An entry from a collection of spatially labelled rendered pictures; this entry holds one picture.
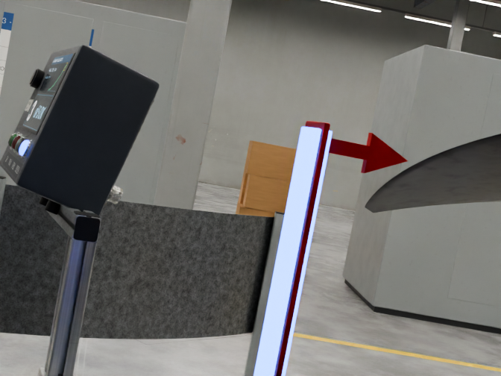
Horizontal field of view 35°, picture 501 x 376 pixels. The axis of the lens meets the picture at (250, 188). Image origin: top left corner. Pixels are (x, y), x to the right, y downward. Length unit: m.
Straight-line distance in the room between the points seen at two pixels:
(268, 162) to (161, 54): 2.49
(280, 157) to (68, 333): 7.67
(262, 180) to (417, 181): 8.04
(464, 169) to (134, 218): 1.83
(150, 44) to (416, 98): 2.21
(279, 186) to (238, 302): 6.02
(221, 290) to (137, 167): 4.03
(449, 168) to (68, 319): 0.58
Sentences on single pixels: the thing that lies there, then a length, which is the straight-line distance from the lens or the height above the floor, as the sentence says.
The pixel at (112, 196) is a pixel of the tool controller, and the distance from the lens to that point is 1.04.
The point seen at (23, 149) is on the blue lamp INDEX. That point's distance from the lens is 1.01.
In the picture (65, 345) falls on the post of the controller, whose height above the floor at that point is 0.90.
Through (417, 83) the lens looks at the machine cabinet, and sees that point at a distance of 6.70.
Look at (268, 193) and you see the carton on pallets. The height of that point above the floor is 0.70.
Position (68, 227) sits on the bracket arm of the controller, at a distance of 0.98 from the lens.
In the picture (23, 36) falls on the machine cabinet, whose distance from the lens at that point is 6.67.
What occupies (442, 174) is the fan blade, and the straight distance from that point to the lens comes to 0.54.
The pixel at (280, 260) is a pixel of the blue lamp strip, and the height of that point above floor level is 1.11.
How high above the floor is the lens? 1.17
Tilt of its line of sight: 3 degrees down
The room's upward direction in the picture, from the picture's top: 11 degrees clockwise
